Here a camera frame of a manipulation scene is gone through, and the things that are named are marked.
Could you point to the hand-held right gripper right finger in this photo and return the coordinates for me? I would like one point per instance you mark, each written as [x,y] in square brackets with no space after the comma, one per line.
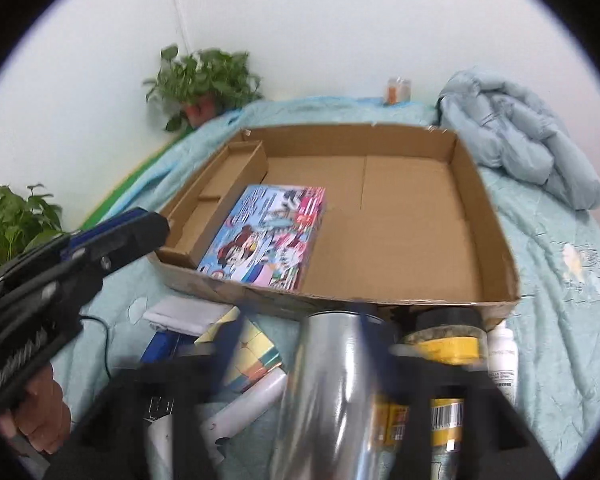
[372,355]

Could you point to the green mat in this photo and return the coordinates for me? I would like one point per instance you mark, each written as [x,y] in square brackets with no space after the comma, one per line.
[115,190]

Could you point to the pastel puzzle cube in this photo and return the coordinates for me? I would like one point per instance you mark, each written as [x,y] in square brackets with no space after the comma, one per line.
[257,355]

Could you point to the leafy green potted plant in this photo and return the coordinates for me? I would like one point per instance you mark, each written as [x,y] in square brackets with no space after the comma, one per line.
[15,220]

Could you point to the person's left hand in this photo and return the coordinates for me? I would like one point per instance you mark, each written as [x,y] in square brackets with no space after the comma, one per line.
[40,410]

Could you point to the light blue blanket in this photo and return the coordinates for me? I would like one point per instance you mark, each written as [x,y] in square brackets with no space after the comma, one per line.
[555,285]

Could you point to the flat white box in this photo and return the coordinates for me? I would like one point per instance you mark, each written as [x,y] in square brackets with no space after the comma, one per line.
[185,312]

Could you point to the shallow cardboard box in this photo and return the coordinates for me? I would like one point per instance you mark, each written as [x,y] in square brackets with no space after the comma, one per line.
[405,220]

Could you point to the small orange clear jar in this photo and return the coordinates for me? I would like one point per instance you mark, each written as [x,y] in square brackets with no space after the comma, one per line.
[397,91]

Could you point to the blue stapler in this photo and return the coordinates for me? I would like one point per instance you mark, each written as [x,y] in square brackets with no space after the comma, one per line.
[160,347]

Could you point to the yellow label jar black lid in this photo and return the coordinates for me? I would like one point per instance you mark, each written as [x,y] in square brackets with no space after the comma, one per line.
[450,350]

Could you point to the small white bottle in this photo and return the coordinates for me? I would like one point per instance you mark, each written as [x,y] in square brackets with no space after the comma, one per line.
[502,360]

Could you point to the potted plant in red pot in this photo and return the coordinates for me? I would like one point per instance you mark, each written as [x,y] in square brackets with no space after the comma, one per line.
[205,75]

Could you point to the colourful cartoon toy box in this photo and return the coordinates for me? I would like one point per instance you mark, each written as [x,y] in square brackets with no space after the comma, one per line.
[260,240]

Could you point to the stainless steel cup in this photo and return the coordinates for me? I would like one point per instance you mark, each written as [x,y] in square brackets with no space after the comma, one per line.
[325,400]

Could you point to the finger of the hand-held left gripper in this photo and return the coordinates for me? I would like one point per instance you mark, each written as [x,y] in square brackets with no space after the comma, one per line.
[140,237]
[105,227]

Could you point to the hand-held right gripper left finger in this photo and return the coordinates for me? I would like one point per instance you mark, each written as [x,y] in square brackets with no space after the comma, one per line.
[229,355]

